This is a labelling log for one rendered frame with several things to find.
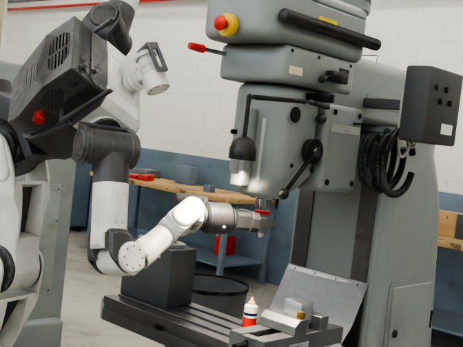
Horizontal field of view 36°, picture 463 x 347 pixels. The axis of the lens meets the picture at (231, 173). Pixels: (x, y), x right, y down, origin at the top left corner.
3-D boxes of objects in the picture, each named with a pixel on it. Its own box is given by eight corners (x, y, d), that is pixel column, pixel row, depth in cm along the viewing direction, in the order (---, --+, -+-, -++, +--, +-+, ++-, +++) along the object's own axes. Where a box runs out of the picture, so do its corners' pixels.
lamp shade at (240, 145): (223, 157, 187) (226, 133, 187) (235, 158, 194) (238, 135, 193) (249, 160, 184) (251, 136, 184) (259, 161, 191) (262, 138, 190)
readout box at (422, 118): (426, 142, 195) (436, 65, 194) (396, 139, 201) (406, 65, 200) (458, 146, 210) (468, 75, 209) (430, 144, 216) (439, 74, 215)
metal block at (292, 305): (299, 326, 194) (302, 303, 193) (282, 319, 198) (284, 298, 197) (311, 323, 197) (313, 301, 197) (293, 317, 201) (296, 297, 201)
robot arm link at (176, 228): (210, 208, 195) (179, 234, 186) (198, 224, 202) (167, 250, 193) (193, 191, 196) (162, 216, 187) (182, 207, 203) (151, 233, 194)
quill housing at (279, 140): (271, 201, 193) (285, 82, 192) (217, 191, 207) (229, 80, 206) (313, 202, 207) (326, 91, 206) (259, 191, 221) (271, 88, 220)
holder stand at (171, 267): (165, 308, 229) (172, 246, 228) (119, 292, 242) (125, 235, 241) (191, 304, 238) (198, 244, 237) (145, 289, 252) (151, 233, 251)
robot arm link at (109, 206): (107, 272, 170) (110, 179, 174) (76, 273, 179) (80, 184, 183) (145, 273, 178) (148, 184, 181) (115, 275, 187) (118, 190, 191)
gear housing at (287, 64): (283, 81, 188) (287, 43, 187) (216, 78, 204) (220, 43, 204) (353, 96, 213) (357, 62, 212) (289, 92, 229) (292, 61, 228)
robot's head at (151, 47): (138, 84, 192) (154, 70, 187) (127, 56, 194) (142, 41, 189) (156, 83, 197) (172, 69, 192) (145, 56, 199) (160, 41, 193)
